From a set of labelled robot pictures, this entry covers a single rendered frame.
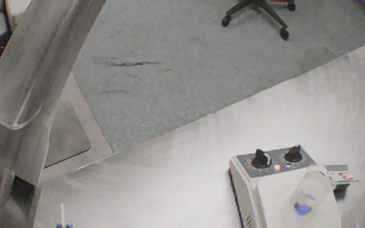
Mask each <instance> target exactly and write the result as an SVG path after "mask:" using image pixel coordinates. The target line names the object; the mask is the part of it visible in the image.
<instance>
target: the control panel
mask: <svg viewBox="0 0 365 228"><path fill-rule="evenodd" d="M291 148H292V147H282V148H279V149H274V150H266V151H265V152H266V154H267V155H269V156H270V159H271V160H272V161H273V163H272V165H271V166H269V167H267V168H265V169H260V168H256V167H254V166H252V165H251V160H252V159H253V158H255V153H250V154H242V155H235V156H236V158H237V159H238V161H239V162H240V165H242V167H243V168H244V170H245V172H246V173H247V174H248V175H249V178H256V177H263V176H269V175H276V174H279V173H282V172H289V171H292V170H295V169H302V168H305V167H308V165H309V164H310V163H311V162H312V158H311V157H310V156H309V155H308V154H307V152H306V151H305V150H303V148H302V147H301V149H300V153H301V154H302V156H303V159H302V160H301V161H299V162H295V163H292V162H289V161H286V160H285V159H284V155H285V154H286V153H287V152H288V151H289V150H290V149H291ZM287 163H290V164H291V165H290V166H287V165H286V164H287ZM275 166H279V167H277V168H275Z"/></svg>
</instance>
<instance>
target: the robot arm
mask: <svg viewBox="0 0 365 228"><path fill-rule="evenodd" d="M106 1H107V0H32V1H31V3H30V4H29V5H28V6H27V8H26V10H25V12H24V14H23V16H22V18H21V20H20V21H19V23H18V25H17V26H16V28H15V30H14V32H13V34H12V37H11V38H10V40H9V42H8V44H7V45H6V47H5V51H4V53H3V55H2V57H1V59H0V228H34V224H35V220H36V217H37V216H36V215H37V213H38V208H39V204H40V203H41V197H42V194H43V189H42V188H40V187H39V186H38V185H39V181H40V178H41V174H42V171H43V165H44V162H45V159H46V157H47V152H48V147H49V135H50V130H51V125H52V124H53V118H54V115H55V111H56V109H57V107H58V102H59V100H60V98H61V96H62V92H63V89H64V87H65V84H66V81H67V80H68V78H69V76H70V73H71V71H72V66H73V65H74V63H75V62H76V59H77V57H78V55H79V53H80V51H81V49H82V47H83V45H84V43H85V41H86V39H87V37H88V35H89V33H90V31H91V29H92V27H93V26H94V23H95V21H96V20H97V18H98V16H99V14H100V12H101V9H102V8H103V7H104V5H105V3H106Z"/></svg>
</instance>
